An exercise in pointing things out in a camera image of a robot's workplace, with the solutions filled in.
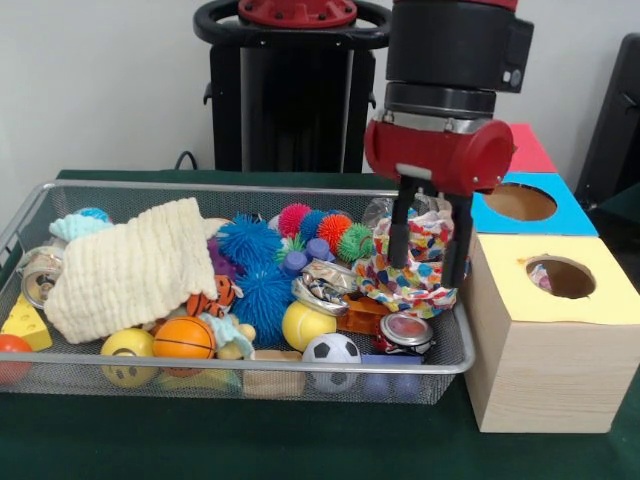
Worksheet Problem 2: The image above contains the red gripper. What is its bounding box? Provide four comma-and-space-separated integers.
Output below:
363, 106, 516, 291

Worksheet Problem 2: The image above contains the long polka dot cloth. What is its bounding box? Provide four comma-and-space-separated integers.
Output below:
352, 196, 467, 319

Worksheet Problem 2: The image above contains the multicolour patterned cloth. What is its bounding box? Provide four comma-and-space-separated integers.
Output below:
528, 262, 553, 293

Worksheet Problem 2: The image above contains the cream knitted cloth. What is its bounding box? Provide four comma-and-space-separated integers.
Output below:
44, 197, 220, 345

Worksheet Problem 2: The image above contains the clear mesh bin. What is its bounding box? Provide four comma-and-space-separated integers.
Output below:
0, 180, 476, 406

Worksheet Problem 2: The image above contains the wooden box with three holes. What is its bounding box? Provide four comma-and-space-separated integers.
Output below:
465, 122, 640, 434

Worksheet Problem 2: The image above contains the crushed red drink can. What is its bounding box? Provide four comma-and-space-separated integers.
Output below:
374, 312, 438, 359

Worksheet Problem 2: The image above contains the black and white soccer ball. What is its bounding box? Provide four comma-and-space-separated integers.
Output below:
303, 333, 363, 394

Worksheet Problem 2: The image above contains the yellow tennis ball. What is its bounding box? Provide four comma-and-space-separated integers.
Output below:
280, 302, 337, 353

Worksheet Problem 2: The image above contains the blue spiky rubber ball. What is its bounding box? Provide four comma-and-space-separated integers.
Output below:
217, 212, 286, 269
232, 264, 296, 346

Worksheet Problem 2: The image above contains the black monitor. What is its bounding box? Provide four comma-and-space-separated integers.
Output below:
575, 33, 640, 226

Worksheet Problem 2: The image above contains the striped tiger plush toy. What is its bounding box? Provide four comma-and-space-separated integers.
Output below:
184, 275, 244, 320

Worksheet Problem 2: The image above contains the orange toy basketball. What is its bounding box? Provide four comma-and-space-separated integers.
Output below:
153, 316, 217, 361

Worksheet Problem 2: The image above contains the yellow smiley ball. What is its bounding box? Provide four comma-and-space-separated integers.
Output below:
100, 328, 159, 389

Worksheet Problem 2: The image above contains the mint green cloth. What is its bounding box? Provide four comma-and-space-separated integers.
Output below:
50, 210, 113, 244

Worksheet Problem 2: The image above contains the silver drink can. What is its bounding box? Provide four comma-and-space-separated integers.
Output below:
18, 245, 69, 309

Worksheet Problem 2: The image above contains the yellow cheese wedge toy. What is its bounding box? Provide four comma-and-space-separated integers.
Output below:
0, 295, 53, 353

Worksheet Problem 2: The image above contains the red ball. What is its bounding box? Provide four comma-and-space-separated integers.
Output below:
0, 334, 33, 386

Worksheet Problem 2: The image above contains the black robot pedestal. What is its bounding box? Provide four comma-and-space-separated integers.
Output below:
193, 0, 401, 173

